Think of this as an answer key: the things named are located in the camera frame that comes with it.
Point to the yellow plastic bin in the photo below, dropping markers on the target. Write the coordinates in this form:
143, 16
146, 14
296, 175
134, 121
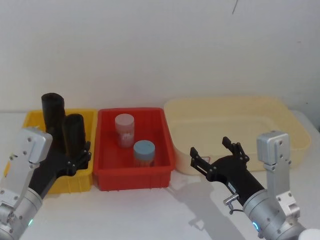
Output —
75, 182

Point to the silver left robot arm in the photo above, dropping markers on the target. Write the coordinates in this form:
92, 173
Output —
22, 150

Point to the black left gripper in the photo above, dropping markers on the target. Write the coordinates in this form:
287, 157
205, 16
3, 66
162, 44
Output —
47, 170

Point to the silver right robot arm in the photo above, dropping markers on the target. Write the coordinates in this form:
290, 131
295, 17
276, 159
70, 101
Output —
275, 200

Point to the white round object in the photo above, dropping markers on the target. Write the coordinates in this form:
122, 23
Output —
310, 231

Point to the red plastic bin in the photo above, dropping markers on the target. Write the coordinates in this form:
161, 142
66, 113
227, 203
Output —
130, 177

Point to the short black roll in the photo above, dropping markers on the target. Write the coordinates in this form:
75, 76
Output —
74, 135

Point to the clear jar white lid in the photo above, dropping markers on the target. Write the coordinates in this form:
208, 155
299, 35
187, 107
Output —
125, 130

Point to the tall black roll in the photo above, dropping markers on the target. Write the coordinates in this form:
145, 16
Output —
53, 112

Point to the cream plastic basin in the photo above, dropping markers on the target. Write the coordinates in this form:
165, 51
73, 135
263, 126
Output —
225, 120

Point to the clear jar blue lid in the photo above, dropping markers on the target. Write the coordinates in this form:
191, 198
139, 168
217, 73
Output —
143, 153

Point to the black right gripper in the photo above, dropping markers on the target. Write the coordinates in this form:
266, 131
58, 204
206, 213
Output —
232, 172

